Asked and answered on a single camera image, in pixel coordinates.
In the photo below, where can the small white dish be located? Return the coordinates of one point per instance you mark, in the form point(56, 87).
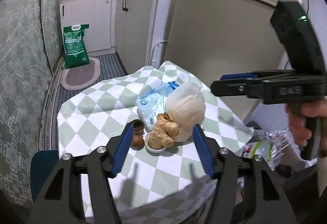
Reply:
point(153, 150)

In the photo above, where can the blue white plastic packet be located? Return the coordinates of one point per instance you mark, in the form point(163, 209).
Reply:
point(153, 101)

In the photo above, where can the ginger root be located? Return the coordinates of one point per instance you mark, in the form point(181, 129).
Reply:
point(163, 132)

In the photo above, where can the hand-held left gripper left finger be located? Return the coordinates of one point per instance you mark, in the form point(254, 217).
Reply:
point(124, 150)

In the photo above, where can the oval grey floor mat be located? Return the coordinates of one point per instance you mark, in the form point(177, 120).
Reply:
point(79, 76)

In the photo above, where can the person's right hand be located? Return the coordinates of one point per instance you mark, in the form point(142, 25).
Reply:
point(296, 124)

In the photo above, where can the green white checkered tablecloth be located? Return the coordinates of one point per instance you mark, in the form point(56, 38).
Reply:
point(102, 101)

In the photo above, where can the clear plastic bags pile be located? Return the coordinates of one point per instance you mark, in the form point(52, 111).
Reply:
point(265, 147)

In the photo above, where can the patterned frosted sliding door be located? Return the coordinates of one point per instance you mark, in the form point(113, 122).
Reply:
point(23, 60)

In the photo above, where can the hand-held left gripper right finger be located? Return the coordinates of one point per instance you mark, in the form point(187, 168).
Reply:
point(203, 150)

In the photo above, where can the dark blue trash bin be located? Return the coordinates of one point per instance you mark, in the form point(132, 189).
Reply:
point(43, 170)

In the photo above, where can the white pipe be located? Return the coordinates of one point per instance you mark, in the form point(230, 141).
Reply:
point(155, 50)

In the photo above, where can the green rice bag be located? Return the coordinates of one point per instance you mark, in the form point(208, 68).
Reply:
point(75, 48)

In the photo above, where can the beige refrigerator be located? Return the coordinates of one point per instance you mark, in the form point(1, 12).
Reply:
point(217, 22)

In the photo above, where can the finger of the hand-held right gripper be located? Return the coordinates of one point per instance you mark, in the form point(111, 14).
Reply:
point(237, 76)
point(230, 88)

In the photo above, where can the brown fruit shell piece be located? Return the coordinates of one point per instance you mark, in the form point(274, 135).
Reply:
point(136, 127)
point(137, 141)

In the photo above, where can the person's dark clothing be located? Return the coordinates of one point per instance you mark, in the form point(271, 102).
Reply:
point(306, 193)

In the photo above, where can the white cabinet under stove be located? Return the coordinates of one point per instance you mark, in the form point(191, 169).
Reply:
point(89, 22)

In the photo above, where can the translucent white plastic bag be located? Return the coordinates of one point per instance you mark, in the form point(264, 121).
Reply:
point(186, 111)

